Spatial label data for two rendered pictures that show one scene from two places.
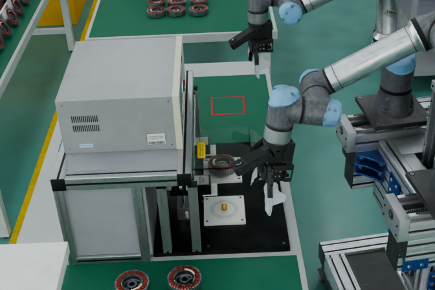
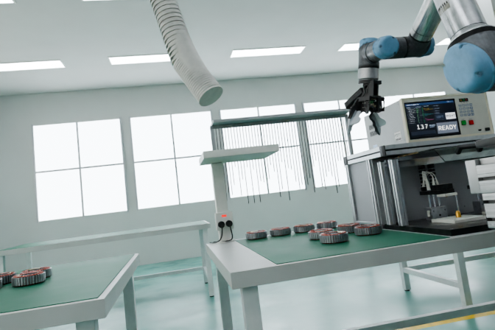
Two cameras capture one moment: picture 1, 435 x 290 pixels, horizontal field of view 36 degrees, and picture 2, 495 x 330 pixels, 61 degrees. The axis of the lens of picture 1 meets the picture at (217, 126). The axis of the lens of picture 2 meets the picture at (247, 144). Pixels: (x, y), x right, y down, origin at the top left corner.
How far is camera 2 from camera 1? 2.22 m
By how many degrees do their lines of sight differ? 85
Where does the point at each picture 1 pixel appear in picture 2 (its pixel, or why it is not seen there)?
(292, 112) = (362, 51)
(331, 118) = (375, 46)
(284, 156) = (368, 90)
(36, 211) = not seen: hidden behind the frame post
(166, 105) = (398, 107)
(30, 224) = not seen: hidden behind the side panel
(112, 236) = (367, 205)
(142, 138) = (392, 136)
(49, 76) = not seen: outside the picture
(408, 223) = (474, 163)
